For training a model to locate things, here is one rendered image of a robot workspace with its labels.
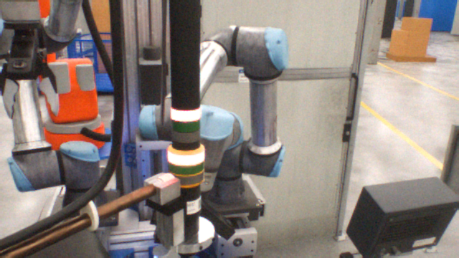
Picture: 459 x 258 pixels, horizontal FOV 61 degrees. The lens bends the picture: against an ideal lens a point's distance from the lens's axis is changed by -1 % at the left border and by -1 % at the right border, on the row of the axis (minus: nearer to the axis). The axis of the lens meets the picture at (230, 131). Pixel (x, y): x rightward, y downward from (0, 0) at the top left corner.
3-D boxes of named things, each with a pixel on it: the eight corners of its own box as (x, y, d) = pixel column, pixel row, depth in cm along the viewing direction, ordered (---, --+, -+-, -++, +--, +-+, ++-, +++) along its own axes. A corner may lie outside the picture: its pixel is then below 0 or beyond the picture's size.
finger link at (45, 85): (69, 105, 95) (50, 70, 91) (67, 112, 90) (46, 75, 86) (57, 110, 95) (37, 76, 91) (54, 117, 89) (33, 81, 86)
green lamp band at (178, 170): (186, 178, 45) (186, 169, 45) (161, 168, 48) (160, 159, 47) (211, 167, 48) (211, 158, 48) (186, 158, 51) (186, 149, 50)
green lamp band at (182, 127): (186, 134, 44) (186, 124, 44) (165, 127, 46) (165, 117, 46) (206, 127, 47) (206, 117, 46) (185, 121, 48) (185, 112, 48)
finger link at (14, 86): (16, 112, 92) (26, 76, 90) (11, 120, 87) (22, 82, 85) (1, 109, 91) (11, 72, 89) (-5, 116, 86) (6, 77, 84)
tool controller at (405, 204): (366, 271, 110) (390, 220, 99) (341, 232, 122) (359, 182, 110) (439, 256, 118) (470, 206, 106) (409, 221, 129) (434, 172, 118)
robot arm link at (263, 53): (247, 158, 149) (240, 18, 115) (287, 163, 145) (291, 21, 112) (239, 180, 139) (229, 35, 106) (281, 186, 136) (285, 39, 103)
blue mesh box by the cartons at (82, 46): (69, 95, 681) (63, 37, 649) (95, 80, 800) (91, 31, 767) (119, 97, 680) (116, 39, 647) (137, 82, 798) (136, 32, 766)
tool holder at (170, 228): (176, 270, 45) (174, 193, 42) (135, 246, 49) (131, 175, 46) (225, 235, 52) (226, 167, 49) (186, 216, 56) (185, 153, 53)
